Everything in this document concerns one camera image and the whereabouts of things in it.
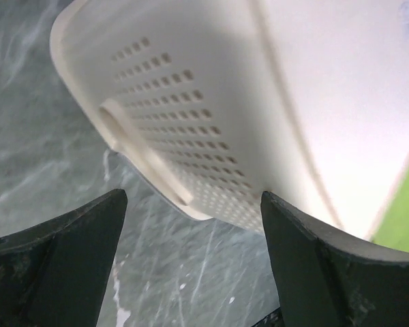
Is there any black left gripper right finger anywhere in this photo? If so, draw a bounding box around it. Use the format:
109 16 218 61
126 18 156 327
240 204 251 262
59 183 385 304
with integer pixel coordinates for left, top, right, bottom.
260 191 409 326

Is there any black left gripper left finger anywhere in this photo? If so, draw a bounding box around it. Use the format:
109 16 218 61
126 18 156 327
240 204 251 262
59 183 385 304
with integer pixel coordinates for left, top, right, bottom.
0 189 127 326

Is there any cream perforated basket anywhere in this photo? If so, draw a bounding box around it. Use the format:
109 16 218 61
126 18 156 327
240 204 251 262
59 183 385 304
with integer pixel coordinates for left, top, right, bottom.
50 1 409 239

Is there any green plastic tub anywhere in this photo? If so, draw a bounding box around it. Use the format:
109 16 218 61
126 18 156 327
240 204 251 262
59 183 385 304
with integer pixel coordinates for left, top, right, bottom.
372 171 409 252

